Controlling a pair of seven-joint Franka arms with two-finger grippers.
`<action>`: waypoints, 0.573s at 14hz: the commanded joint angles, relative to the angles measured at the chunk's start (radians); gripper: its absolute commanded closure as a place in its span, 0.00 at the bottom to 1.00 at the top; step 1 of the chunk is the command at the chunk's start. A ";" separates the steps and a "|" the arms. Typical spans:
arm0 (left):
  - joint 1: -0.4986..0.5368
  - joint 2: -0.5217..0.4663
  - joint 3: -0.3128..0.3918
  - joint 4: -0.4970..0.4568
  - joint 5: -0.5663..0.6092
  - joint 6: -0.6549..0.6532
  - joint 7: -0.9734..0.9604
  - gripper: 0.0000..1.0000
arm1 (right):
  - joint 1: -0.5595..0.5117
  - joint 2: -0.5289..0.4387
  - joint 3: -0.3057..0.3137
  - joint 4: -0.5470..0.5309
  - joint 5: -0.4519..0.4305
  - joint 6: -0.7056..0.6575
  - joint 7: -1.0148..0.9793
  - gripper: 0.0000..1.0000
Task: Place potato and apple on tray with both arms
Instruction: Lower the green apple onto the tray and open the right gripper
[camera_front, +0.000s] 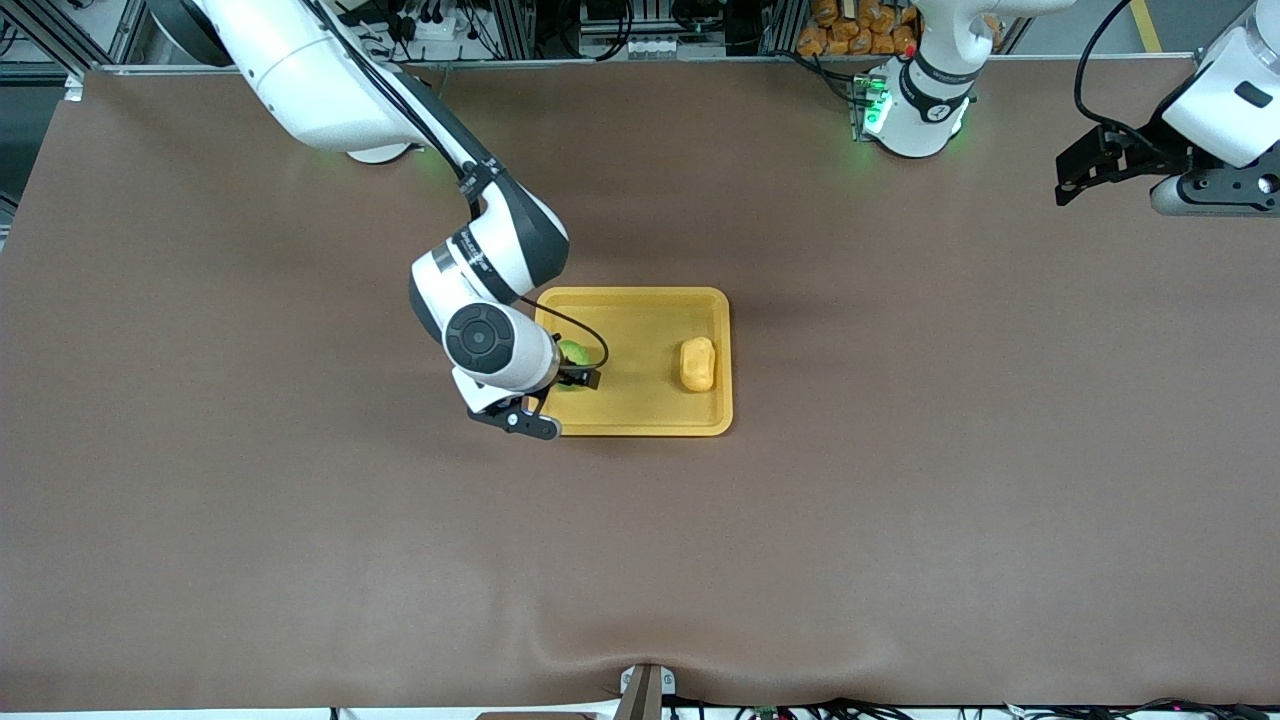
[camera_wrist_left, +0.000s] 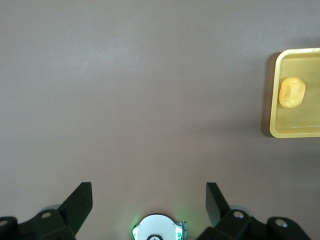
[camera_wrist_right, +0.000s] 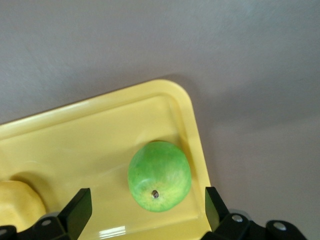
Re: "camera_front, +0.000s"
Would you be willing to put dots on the brown table cloth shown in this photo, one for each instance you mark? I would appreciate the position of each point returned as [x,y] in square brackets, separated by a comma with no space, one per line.
[640,550]

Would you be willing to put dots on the orange packaged snacks pile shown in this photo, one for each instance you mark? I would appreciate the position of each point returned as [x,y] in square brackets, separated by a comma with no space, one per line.
[850,35]

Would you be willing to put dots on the white power strip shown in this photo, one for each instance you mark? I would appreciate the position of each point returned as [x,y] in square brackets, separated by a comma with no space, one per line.
[435,30]

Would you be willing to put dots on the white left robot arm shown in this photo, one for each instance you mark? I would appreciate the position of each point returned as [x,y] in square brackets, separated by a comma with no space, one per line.
[930,110]

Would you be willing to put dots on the silver table edge rail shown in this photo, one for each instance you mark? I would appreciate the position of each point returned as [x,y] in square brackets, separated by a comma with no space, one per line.
[650,60]

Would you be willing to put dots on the aluminium frame post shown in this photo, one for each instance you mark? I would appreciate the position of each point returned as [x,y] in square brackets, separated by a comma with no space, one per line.
[785,25]
[520,28]

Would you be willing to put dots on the small white corner bracket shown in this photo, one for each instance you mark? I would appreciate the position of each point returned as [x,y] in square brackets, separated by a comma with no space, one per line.
[73,88]

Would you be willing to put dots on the yellow potato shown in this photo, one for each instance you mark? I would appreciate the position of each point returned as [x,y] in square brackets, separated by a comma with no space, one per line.
[698,365]

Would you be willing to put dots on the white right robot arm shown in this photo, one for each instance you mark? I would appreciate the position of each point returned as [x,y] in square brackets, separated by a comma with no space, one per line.
[300,70]

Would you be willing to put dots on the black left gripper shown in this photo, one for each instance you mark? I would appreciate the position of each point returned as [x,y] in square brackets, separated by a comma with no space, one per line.
[1143,147]

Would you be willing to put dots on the yellow plastic tray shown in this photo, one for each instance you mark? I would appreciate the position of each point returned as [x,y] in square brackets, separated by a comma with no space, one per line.
[640,330]

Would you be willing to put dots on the green apple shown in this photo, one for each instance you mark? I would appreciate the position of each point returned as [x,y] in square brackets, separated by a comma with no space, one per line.
[573,352]

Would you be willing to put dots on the aluminium frame profile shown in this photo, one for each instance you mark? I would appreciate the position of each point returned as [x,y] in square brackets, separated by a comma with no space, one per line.
[125,35]

